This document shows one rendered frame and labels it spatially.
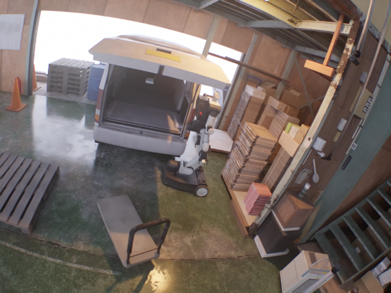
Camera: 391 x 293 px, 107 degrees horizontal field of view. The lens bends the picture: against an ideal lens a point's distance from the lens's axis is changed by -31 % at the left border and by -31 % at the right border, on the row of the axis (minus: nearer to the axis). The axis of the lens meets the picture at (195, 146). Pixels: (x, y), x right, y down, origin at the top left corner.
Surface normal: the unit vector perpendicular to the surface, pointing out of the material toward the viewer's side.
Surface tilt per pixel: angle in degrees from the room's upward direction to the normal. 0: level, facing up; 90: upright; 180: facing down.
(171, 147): 87
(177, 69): 106
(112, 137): 88
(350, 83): 90
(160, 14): 90
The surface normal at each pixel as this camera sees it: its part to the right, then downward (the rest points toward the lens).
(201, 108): 0.11, 0.50
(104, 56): 0.02, 0.71
